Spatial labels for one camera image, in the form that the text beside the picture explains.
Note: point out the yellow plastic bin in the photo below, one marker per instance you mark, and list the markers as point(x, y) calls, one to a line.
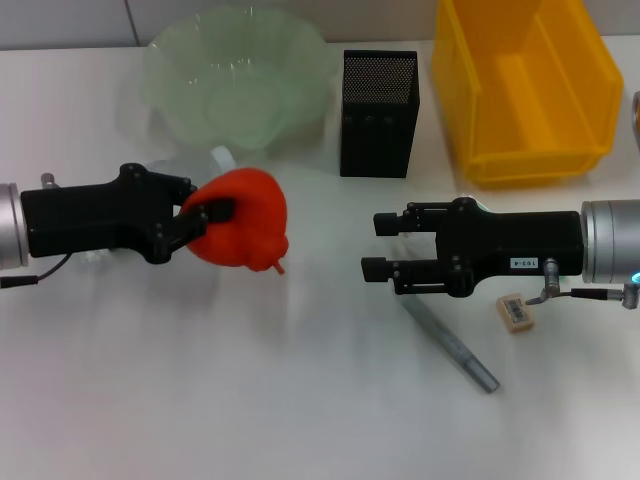
point(530, 100)

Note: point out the grey pen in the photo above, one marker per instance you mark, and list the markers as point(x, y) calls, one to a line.
point(450, 345)

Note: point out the beige eraser with barcode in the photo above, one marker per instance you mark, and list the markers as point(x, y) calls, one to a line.
point(515, 314)

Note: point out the clear green-label water bottle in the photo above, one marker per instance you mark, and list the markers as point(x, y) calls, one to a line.
point(222, 157)

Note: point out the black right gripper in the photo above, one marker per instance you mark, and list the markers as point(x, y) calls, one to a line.
point(500, 244)

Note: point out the black mesh pen holder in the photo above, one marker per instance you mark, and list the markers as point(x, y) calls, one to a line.
point(377, 125)

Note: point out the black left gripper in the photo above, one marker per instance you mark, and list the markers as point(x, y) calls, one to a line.
point(90, 215)

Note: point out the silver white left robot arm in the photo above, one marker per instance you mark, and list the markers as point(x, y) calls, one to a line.
point(10, 225)

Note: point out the green glass fruit plate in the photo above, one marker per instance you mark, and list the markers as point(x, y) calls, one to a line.
point(240, 85)

